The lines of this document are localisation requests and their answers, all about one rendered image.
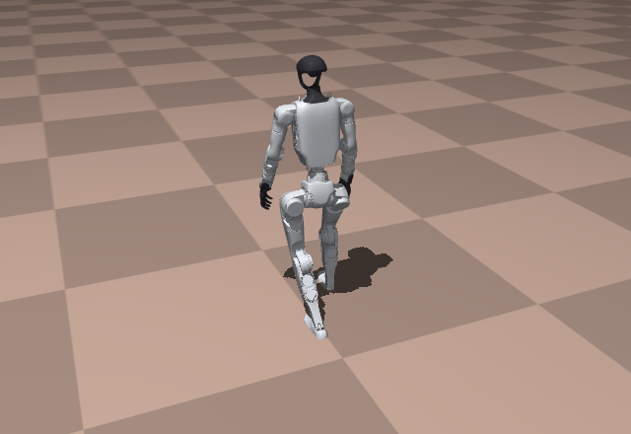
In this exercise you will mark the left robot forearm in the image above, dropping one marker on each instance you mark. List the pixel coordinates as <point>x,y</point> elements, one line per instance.
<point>269,169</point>

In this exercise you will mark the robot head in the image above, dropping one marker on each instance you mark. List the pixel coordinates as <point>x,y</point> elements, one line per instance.
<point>313,65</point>

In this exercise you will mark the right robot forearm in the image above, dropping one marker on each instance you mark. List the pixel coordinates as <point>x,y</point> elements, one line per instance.
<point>348,162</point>

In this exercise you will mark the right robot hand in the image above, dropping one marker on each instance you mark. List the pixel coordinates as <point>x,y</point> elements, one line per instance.
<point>347,184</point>

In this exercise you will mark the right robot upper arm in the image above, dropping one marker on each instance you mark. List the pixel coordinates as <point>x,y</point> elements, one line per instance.
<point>347,125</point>

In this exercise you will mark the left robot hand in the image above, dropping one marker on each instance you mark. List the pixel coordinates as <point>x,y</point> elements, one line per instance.
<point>263,194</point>

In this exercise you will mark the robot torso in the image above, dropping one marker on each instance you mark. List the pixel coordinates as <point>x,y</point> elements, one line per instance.
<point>316,138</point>

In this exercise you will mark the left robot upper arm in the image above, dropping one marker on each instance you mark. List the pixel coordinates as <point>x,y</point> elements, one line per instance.
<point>282,117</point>

